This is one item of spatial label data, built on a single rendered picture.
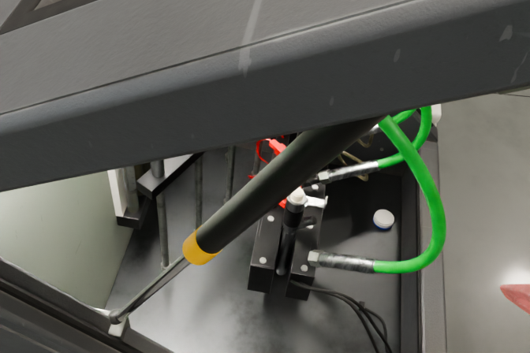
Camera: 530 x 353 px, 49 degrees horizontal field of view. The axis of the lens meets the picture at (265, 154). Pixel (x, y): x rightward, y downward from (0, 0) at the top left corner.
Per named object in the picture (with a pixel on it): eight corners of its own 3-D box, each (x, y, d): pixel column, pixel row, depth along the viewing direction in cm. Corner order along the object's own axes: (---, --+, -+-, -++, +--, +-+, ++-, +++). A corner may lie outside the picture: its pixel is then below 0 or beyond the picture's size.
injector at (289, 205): (300, 282, 97) (321, 209, 81) (271, 276, 98) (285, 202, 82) (302, 267, 99) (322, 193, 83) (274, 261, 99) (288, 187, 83)
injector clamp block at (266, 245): (301, 320, 100) (315, 276, 88) (244, 309, 100) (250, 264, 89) (321, 169, 122) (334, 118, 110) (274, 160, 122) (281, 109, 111)
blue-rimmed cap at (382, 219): (392, 232, 113) (394, 227, 112) (371, 228, 113) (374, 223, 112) (393, 214, 116) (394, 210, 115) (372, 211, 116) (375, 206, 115)
